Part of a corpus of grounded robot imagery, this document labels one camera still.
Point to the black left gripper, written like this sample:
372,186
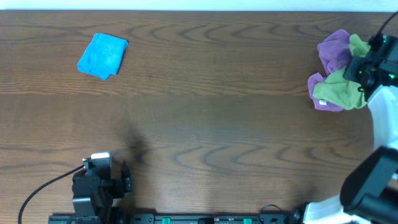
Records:
124,183

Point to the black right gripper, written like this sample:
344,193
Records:
351,68

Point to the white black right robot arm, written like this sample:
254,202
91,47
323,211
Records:
365,196

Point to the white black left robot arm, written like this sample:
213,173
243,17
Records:
90,207

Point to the purple cloth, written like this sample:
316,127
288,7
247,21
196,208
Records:
334,54

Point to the olive green cloth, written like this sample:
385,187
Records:
339,91

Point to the folded blue cloth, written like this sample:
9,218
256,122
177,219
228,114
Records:
103,56

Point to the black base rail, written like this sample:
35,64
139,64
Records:
147,218

